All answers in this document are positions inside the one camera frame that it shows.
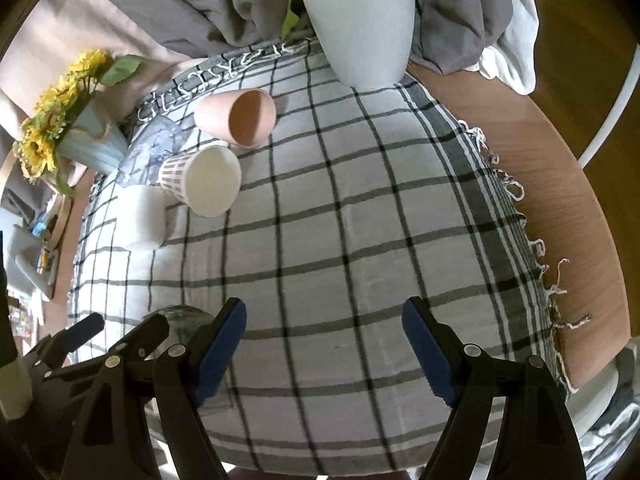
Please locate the clear blue patterned glass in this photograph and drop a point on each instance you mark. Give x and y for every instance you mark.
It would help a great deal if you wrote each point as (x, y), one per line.
(158, 140)

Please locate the grey crumpled blanket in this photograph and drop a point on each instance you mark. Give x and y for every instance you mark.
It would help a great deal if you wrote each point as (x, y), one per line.
(493, 37)

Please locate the yellow sunflower bouquet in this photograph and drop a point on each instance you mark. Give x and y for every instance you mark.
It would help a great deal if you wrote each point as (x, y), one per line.
(59, 107)

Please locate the white ribbed plant pot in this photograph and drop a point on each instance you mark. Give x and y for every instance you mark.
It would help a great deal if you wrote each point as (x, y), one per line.
(366, 42)

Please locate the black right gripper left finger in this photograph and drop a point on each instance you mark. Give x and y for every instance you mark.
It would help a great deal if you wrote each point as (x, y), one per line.
(183, 377)

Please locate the pink ceramic cup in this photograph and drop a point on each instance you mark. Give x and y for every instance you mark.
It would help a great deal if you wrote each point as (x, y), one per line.
(243, 118)

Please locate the light blue flower vase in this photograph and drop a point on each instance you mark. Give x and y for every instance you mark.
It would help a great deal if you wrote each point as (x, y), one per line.
(94, 140)

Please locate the round wooden table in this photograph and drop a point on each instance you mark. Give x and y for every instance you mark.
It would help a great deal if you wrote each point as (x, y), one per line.
(560, 199)

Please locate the white matte cup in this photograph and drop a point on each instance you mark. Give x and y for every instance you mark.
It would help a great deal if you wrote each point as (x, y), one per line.
(140, 218)

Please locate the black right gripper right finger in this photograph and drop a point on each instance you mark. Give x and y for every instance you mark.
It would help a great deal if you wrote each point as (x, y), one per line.
(537, 439)

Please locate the checkered paper cup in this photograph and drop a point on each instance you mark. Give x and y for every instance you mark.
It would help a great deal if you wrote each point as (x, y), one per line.
(207, 181)

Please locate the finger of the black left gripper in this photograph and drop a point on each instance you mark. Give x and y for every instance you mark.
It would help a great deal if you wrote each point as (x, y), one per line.
(52, 351)
(87, 420)

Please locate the clear glass tumbler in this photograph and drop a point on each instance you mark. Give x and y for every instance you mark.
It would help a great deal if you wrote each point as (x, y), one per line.
(183, 323)

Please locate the white black plaid tablecloth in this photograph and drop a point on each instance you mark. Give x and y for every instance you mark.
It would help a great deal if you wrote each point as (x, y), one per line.
(338, 435)

